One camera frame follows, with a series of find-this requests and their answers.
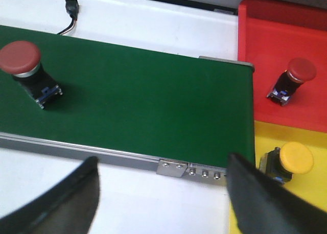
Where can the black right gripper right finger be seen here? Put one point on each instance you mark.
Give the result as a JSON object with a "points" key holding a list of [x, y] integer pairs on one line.
{"points": [[261, 205]]}

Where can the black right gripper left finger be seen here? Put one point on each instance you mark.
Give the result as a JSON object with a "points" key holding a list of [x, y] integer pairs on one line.
{"points": [[68, 207]]}

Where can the yellow mushroom push button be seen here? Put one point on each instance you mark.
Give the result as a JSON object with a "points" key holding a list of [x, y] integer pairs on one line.
{"points": [[283, 162]]}

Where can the red mushroom push button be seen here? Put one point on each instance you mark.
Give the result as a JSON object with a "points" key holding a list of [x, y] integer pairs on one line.
{"points": [[298, 72]]}

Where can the yellow plastic tray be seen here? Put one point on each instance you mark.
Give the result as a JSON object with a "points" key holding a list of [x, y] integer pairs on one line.
{"points": [[311, 187]]}

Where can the green conveyor belt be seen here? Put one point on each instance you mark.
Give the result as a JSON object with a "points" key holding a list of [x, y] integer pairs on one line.
{"points": [[116, 97]]}

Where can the red plastic tray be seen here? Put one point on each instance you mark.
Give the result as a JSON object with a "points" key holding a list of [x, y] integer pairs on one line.
{"points": [[270, 34]]}

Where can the small black connector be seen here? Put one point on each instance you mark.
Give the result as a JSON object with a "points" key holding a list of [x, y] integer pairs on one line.
{"points": [[72, 9]]}

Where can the silver conveyor frame rail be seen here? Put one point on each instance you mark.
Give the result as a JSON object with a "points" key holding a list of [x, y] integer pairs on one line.
{"points": [[160, 165]]}

